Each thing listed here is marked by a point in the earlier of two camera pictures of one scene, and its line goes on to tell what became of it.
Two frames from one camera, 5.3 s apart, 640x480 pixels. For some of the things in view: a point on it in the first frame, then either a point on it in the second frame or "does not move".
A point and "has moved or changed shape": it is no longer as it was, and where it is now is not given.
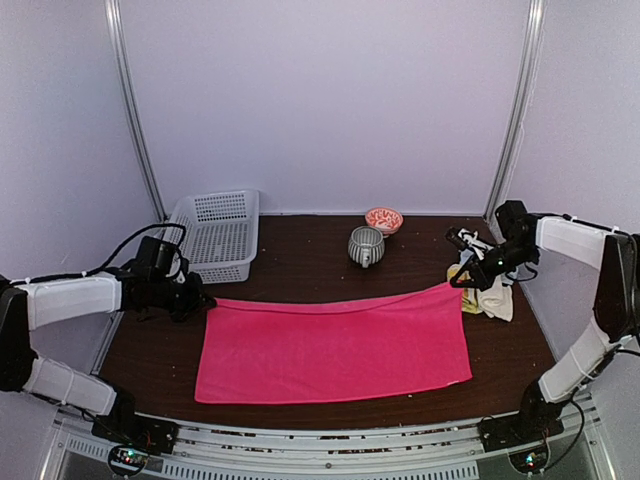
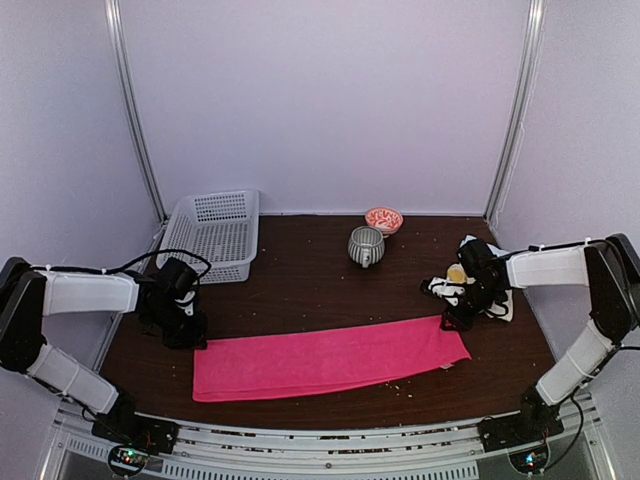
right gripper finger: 464,283 to 449,323
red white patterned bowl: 384,218 does not move
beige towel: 496,300 does not move
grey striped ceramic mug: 366,245 does not move
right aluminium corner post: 516,114 does not move
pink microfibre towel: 283,349 has moved or changed shape
